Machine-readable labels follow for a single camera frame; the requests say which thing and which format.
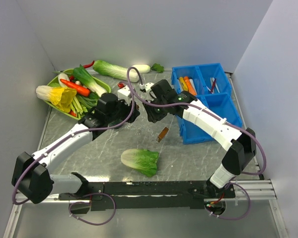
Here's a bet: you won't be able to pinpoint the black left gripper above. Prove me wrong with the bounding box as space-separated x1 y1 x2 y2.
106 95 140 123

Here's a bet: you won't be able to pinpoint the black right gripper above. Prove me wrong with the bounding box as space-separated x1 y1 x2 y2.
142 95 168 123

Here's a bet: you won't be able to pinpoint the clear acrylic holder brown ends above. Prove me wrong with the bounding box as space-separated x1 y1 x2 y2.
143 103 169 142

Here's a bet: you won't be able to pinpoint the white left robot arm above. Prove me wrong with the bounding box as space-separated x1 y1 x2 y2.
11 93 140 205

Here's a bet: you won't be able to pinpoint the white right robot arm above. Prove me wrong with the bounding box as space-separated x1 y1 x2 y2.
140 79 256 198

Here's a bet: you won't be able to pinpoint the white toothpaste tube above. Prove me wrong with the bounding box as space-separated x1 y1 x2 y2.
189 78 197 93

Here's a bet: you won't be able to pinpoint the light green tray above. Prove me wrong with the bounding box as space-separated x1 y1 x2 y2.
44 68 111 120

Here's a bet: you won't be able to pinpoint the white toothbrush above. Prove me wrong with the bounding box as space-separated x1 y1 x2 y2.
210 77 220 94

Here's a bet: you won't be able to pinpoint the green radish leaf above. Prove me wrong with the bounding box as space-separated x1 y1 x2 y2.
150 63 164 73

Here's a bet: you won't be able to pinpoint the orange carrot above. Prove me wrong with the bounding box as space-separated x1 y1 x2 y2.
60 79 90 97

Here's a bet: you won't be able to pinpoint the white radish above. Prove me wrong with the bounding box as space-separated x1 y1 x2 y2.
133 64 150 74

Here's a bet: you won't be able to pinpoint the green bok choy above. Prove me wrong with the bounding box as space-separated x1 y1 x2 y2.
73 65 107 97

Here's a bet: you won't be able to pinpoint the long green napa cabbage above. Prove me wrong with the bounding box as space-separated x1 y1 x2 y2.
92 60 128 81

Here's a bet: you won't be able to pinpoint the blue four-compartment bin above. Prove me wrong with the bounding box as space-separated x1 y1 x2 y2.
171 63 242 144

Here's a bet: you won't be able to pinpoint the yellow napa cabbage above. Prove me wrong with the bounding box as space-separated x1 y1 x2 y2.
35 85 76 113

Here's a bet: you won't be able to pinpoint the red chili pepper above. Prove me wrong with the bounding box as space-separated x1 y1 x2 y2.
83 60 95 68

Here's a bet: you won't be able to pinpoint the green napa cabbage front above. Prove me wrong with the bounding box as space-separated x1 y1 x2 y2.
121 149 159 178

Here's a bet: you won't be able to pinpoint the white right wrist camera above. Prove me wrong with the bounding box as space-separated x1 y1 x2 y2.
140 82 154 93

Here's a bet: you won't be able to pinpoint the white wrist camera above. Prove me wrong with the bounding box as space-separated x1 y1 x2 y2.
140 82 154 93
117 86 132 105

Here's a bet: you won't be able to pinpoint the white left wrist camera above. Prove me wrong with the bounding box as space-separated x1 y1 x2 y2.
117 86 132 105

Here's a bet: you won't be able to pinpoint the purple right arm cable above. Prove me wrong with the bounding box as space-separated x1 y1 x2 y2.
127 66 267 177

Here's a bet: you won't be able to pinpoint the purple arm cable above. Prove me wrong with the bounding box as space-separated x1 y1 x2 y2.
127 66 267 177
12 99 136 205

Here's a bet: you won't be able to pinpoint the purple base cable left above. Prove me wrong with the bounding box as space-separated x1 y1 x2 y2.
68 191 118 226

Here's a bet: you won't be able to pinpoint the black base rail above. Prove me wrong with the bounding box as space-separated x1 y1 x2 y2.
59 180 235 211

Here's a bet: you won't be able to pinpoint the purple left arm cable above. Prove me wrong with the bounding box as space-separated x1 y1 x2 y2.
12 99 136 205

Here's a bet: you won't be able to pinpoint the aluminium frame rail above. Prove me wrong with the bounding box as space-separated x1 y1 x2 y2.
4 180 288 238

